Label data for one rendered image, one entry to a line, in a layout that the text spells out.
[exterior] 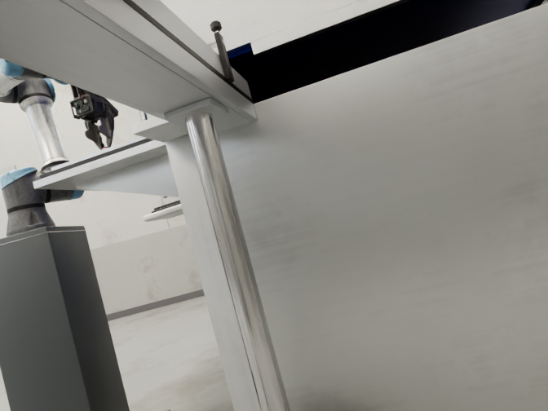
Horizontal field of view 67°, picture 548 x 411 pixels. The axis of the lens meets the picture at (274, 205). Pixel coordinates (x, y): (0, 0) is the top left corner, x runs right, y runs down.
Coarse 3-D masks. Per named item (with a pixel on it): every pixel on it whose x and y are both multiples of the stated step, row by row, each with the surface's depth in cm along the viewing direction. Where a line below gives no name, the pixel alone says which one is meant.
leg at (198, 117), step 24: (168, 120) 72; (192, 120) 73; (192, 144) 74; (216, 144) 74; (216, 168) 73; (216, 192) 72; (216, 216) 72; (216, 240) 74; (240, 240) 72; (240, 264) 72; (240, 288) 71; (240, 312) 72; (264, 312) 74; (264, 336) 72; (264, 360) 71; (264, 384) 71; (264, 408) 71; (288, 408) 72
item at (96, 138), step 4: (88, 124) 126; (92, 124) 128; (88, 128) 126; (92, 128) 127; (96, 128) 128; (88, 132) 125; (92, 132) 127; (96, 132) 128; (88, 136) 125; (92, 136) 126; (96, 136) 128; (100, 136) 129; (92, 140) 126; (96, 140) 128; (100, 140) 128; (96, 144) 128; (100, 144) 127; (100, 148) 127
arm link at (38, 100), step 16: (32, 80) 158; (48, 80) 162; (16, 96) 155; (32, 96) 156; (48, 96) 160; (32, 112) 156; (48, 112) 158; (32, 128) 156; (48, 128) 155; (48, 144) 153; (48, 160) 152; (64, 160) 153; (64, 192) 150; (80, 192) 154
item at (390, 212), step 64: (384, 64) 86; (448, 64) 84; (512, 64) 81; (256, 128) 93; (320, 128) 90; (384, 128) 87; (448, 128) 84; (512, 128) 81; (256, 192) 93; (320, 192) 90; (384, 192) 87; (448, 192) 84; (512, 192) 81; (256, 256) 93; (320, 256) 90; (384, 256) 87; (448, 256) 84; (512, 256) 81; (320, 320) 90; (384, 320) 87; (448, 320) 84; (512, 320) 82; (320, 384) 91; (384, 384) 87; (448, 384) 84; (512, 384) 82
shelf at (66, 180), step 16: (144, 144) 101; (160, 144) 100; (96, 160) 104; (112, 160) 103; (128, 160) 105; (144, 160) 110; (48, 176) 108; (64, 176) 107; (80, 176) 109; (96, 176) 114
